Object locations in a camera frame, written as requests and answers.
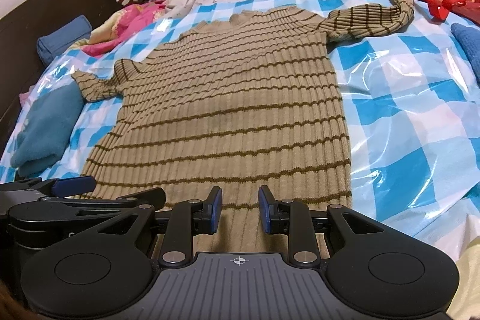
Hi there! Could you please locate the blue knit sweater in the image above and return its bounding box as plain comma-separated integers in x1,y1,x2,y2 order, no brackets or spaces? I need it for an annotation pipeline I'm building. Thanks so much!
451,23,480,84

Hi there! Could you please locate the blue white checkered plastic sheet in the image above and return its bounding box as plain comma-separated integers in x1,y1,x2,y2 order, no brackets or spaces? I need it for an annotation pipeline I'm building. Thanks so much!
28,0,479,259

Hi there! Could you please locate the teal folded cloth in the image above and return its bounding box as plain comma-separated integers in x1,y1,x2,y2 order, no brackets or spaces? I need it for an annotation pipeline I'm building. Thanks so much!
10,82,85,178

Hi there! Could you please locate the tan striped ribbed sweater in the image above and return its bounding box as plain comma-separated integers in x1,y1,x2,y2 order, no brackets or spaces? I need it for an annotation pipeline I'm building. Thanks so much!
73,0,414,252

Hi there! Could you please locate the blue folded pillow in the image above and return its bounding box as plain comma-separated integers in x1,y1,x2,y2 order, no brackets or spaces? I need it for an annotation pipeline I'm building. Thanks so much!
37,15,92,67

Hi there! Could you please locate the pink floral blanket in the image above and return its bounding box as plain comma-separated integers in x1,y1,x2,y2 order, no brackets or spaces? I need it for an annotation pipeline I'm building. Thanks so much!
69,1,166,58

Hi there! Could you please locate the dark wooden headboard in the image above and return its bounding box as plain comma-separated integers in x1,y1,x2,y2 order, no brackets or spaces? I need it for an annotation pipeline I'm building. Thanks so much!
0,0,120,149

